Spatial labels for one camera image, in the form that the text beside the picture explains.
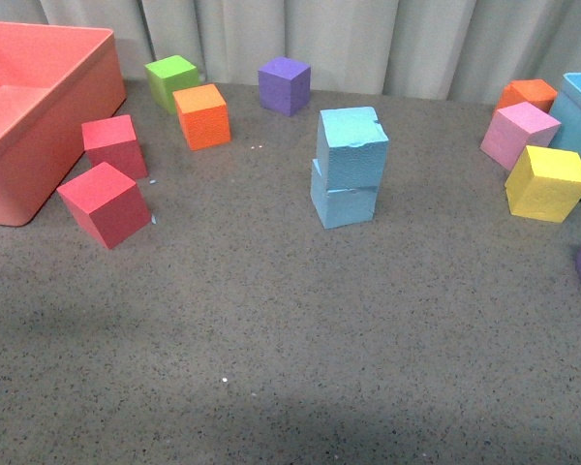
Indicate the pink plastic bin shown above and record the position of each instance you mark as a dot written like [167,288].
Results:
[52,79]

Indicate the dark red foam block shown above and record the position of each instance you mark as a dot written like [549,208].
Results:
[114,141]

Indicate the pink foam block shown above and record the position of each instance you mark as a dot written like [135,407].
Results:
[513,128]

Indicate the white curtain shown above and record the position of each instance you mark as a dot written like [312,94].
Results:
[465,51]

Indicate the green foam block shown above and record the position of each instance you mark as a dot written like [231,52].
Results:
[170,74]

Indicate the chipped light blue foam block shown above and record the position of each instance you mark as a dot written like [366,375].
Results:
[351,148]

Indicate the orange foam block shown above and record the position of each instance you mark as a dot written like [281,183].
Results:
[536,91]
[203,116]

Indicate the yellow foam block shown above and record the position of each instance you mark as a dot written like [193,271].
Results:
[545,184]

